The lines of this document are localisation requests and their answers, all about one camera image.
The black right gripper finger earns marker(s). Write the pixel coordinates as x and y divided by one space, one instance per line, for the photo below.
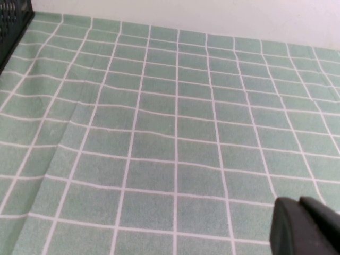
305 228

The black plastic book holder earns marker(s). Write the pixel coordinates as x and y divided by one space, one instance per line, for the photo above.
10 24

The green checked tablecloth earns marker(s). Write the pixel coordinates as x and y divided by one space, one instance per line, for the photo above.
170 132

